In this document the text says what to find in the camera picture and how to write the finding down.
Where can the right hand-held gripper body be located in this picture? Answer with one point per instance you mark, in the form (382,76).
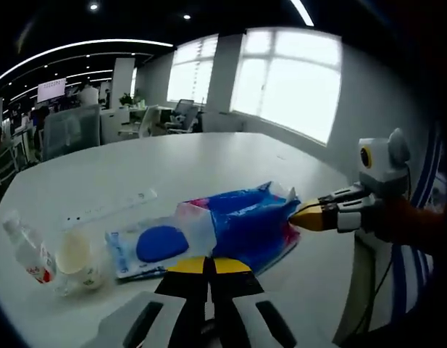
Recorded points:
(384,163)

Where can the white table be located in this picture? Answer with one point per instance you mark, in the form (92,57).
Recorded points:
(208,159)

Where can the wide window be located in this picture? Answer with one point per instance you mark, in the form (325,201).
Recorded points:
(288,83)

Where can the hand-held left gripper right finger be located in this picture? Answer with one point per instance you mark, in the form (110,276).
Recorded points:
(303,326)

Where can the person's clothed torso and legs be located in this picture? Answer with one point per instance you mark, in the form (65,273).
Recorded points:
(422,282)

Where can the green potted plant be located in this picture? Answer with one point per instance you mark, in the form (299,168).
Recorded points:
(129,100)

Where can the blue and white wipes pack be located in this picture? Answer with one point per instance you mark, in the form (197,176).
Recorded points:
(158,244)

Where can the wall screen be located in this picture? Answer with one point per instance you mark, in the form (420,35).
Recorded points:
(51,90)

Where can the dark office chair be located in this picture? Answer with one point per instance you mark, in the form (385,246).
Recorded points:
(183,116)

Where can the clear plastic water bottle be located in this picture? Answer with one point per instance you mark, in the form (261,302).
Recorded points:
(31,250)

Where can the white office chair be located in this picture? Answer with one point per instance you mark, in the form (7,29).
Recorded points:
(149,121)

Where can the white low cabinet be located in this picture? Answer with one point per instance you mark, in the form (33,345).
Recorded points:
(114,125)

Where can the grey mesh office chair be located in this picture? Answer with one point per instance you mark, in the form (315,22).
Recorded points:
(71,130)

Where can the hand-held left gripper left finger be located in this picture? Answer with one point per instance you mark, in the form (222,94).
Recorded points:
(136,319)

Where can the white paper cup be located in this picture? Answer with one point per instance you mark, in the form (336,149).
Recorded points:
(74,253)

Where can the curved ceiling light strip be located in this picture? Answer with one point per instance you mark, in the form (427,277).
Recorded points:
(82,44)

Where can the narrow window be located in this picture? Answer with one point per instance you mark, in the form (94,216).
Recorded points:
(192,69)

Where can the blue tissue pack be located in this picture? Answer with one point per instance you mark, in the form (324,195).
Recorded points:
(245,224)

